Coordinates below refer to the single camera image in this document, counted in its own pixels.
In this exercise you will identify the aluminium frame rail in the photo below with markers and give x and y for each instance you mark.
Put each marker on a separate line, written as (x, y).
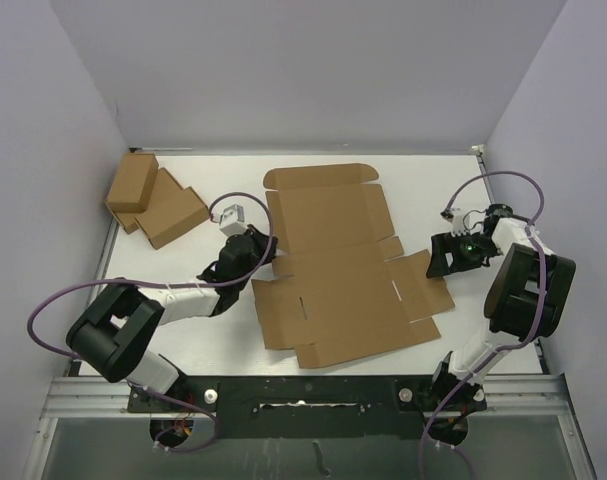
(85, 397)

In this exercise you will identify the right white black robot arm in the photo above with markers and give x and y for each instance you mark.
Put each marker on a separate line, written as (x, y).
(524, 302)

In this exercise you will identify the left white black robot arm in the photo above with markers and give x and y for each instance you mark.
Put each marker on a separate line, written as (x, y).
(114, 332)

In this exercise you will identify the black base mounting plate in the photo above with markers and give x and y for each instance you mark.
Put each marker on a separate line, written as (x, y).
(305, 407)

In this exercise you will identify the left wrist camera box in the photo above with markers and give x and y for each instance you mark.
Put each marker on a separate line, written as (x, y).
(232, 221)

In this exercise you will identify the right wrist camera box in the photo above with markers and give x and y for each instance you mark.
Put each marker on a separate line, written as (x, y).
(457, 219)

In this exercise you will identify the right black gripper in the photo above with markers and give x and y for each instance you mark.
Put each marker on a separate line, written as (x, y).
(446, 244)

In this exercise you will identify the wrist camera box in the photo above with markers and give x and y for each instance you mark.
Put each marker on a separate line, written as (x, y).
(232, 221)
(457, 219)

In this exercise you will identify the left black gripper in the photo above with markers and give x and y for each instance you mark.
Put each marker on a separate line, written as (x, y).
(261, 240)

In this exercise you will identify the flat cardboard piece underneath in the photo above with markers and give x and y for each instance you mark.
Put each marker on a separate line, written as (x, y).
(165, 186)

